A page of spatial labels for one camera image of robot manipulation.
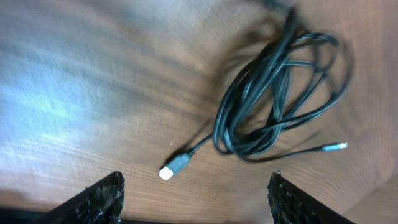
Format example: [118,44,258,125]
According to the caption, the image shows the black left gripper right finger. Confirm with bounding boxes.
[267,170,353,224]

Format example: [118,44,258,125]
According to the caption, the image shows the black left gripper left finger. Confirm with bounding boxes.
[32,171,125,224]

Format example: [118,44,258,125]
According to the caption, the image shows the black USB cable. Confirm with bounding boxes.
[157,7,354,182]

